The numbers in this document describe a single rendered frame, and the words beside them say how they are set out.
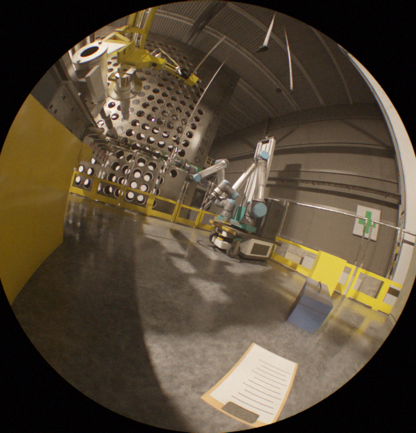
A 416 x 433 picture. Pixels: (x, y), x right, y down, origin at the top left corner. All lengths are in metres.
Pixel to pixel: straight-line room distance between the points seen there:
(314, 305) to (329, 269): 0.71
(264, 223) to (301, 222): 5.53
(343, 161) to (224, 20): 9.15
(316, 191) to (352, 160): 2.69
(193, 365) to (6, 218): 0.69
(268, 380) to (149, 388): 0.35
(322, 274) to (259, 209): 0.93
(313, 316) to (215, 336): 0.53
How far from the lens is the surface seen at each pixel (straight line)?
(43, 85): 1.07
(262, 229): 1.82
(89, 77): 1.31
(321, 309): 0.86
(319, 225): 7.00
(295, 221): 7.39
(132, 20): 2.13
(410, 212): 2.60
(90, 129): 1.65
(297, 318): 0.88
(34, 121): 0.55
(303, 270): 2.17
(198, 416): 0.46
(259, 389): 0.54
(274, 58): 9.63
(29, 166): 0.58
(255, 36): 9.30
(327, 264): 1.49
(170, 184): 3.43
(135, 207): 2.54
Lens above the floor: 0.44
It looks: 3 degrees down
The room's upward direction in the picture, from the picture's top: 18 degrees clockwise
